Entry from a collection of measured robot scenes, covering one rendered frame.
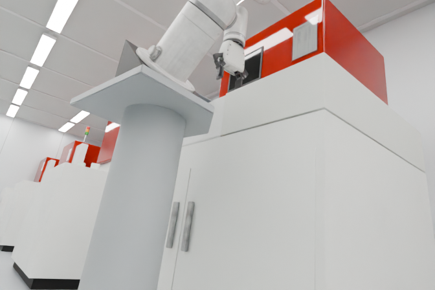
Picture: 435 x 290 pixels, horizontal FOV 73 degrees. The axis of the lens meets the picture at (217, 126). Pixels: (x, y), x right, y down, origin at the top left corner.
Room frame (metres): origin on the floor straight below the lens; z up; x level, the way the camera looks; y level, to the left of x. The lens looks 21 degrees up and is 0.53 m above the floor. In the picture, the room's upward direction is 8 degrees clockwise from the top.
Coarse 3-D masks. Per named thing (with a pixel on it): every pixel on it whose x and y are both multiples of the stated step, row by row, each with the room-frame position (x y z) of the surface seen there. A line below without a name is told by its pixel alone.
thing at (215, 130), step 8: (224, 96) 0.85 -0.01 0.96; (216, 104) 0.88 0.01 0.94; (224, 104) 0.85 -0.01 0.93; (216, 112) 0.88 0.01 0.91; (216, 120) 0.87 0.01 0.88; (216, 128) 0.87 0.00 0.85; (192, 136) 0.97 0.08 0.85; (200, 136) 0.93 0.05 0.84; (208, 136) 0.90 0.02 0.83; (216, 136) 0.86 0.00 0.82; (184, 144) 1.00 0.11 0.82
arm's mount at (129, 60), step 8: (128, 48) 0.67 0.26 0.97; (136, 48) 0.69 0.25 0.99; (120, 56) 0.69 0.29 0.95; (128, 56) 0.66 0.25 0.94; (136, 56) 0.63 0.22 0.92; (120, 64) 0.68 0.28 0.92; (128, 64) 0.65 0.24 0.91; (136, 64) 0.62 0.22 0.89; (144, 64) 0.62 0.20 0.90; (120, 72) 0.67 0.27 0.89
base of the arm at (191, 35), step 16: (192, 16) 0.58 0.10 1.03; (176, 32) 0.61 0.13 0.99; (192, 32) 0.60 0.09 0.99; (208, 32) 0.61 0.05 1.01; (160, 48) 0.64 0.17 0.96; (176, 48) 0.63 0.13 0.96; (192, 48) 0.63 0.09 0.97; (208, 48) 0.65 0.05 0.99; (160, 64) 0.65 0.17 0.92; (176, 64) 0.65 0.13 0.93; (192, 64) 0.67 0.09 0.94; (176, 80) 0.67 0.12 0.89
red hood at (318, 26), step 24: (288, 24) 1.38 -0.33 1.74; (312, 24) 1.25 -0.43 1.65; (336, 24) 1.27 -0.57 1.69; (264, 48) 1.52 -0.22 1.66; (288, 48) 1.37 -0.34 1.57; (312, 48) 1.24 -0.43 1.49; (336, 48) 1.26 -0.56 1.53; (360, 48) 1.43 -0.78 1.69; (264, 72) 1.50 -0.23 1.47; (360, 72) 1.42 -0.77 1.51; (384, 72) 1.63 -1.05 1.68; (384, 96) 1.61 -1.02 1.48
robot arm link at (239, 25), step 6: (240, 6) 0.88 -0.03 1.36; (240, 12) 0.88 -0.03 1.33; (246, 12) 0.90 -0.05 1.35; (240, 18) 0.88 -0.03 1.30; (246, 18) 0.90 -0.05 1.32; (234, 24) 0.87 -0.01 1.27; (240, 24) 0.88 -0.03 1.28; (246, 24) 0.90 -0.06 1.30; (228, 30) 0.89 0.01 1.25; (234, 30) 0.88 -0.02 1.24; (240, 30) 0.88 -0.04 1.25; (246, 30) 0.91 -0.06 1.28
